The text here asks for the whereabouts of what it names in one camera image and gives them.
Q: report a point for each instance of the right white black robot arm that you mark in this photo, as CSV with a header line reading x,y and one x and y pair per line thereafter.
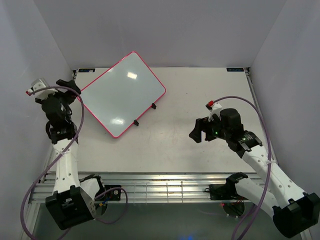
x,y
291,208

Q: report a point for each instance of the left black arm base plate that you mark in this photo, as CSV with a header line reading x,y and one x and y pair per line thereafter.
x,y
113,195

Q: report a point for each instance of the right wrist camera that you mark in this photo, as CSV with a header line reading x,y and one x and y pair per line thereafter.
x,y
215,108

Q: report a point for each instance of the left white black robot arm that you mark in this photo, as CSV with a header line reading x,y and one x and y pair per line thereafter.
x,y
73,200

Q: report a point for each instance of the pink framed whiteboard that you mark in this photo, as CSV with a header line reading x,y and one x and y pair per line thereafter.
x,y
118,95

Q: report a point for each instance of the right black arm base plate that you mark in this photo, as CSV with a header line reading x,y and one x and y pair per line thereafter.
x,y
222,192

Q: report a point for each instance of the blue table label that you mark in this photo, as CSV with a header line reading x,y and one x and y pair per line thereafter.
x,y
235,69
86,70

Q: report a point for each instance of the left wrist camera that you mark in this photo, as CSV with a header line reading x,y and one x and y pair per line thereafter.
x,y
37,89

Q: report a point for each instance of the aluminium table edge rail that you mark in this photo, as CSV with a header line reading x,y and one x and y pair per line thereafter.
x,y
262,120

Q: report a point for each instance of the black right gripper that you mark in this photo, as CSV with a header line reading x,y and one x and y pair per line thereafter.
x,y
203,124

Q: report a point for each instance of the black wire easel stand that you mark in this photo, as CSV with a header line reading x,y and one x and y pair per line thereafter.
x,y
152,106

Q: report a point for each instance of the left blue table label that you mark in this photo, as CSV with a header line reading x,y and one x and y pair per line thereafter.
x,y
86,70

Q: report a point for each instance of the aluminium front rail frame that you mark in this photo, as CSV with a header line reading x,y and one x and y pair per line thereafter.
x,y
167,188

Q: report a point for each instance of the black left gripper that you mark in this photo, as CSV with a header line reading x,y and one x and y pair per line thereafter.
x,y
70,96

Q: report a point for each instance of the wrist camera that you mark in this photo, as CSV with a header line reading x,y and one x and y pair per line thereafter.
x,y
37,89
215,108

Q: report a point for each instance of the right blue table label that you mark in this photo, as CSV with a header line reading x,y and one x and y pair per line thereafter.
x,y
235,69

